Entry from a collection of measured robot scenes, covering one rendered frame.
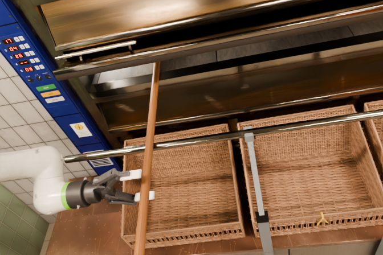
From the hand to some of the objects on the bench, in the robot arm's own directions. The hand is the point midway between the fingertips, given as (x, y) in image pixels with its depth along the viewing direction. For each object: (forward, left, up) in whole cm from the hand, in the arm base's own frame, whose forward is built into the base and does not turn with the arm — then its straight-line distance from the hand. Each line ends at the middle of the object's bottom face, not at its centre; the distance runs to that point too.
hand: (145, 185), depth 110 cm
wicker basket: (-2, +28, -61) cm, 67 cm away
